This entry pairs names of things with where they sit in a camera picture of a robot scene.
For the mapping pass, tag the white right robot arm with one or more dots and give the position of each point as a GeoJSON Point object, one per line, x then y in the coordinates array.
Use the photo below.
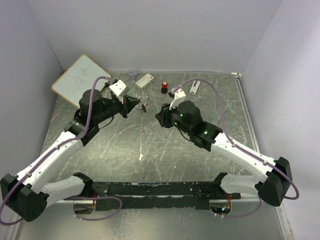
{"type": "Point", "coordinates": [270, 179]}

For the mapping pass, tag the white cardboard box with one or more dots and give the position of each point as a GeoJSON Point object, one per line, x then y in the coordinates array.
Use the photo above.
{"type": "Point", "coordinates": [145, 81]}

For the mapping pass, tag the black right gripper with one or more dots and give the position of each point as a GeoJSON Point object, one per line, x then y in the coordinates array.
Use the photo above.
{"type": "Point", "coordinates": [163, 116]}

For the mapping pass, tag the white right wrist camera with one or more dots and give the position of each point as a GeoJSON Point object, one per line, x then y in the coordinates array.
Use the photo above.
{"type": "Point", "coordinates": [177, 98]}

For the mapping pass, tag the white corner bracket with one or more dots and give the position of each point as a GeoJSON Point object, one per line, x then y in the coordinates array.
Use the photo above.
{"type": "Point", "coordinates": [236, 74]}

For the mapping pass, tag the small framed whiteboard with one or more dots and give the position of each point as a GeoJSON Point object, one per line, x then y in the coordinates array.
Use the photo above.
{"type": "Point", "coordinates": [77, 79]}

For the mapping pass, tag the red black stamp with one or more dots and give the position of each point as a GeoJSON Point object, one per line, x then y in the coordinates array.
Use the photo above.
{"type": "Point", "coordinates": [164, 87]}

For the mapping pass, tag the silver key bunch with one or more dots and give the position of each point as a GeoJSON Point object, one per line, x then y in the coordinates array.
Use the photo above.
{"type": "Point", "coordinates": [138, 107]}

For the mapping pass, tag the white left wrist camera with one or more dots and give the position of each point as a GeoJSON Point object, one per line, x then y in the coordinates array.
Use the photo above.
{"type": "Point", "coordinates": [119, 89]}

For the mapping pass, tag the white plastic clip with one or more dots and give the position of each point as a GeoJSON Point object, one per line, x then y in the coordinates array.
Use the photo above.
{"type": "Point", "coordinates": [194, 88]}

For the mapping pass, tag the black tagged key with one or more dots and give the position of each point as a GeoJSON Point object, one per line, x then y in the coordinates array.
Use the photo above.
{"type": "Point", "coordinates": [143, 108]}

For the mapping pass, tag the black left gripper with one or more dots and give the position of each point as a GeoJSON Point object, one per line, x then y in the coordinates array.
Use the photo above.
{"type": "Point", "coordinates": [130, 102]}

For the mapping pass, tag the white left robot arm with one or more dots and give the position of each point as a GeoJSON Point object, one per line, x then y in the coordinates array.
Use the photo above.
{"type": "Point", "coordinates": [28, 193]}

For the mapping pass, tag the clear plastic cup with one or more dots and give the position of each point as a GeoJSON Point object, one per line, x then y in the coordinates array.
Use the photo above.
{"type": "Point", "coordinates": [133, 73]}

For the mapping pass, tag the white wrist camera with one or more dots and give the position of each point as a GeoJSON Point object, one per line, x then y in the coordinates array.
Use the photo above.
{"type": "Point", "coordinates": [177, 98]}
{"type": "Point", "coordinates": [119, 89]}

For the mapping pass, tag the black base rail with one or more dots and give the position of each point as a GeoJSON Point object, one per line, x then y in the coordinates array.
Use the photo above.
{"type": "Point", "coordinates": [157, 195]}

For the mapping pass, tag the large metal keyring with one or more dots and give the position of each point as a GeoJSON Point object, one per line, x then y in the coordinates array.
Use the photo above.
{"type": "Point", "coordinates": [144, 98]}

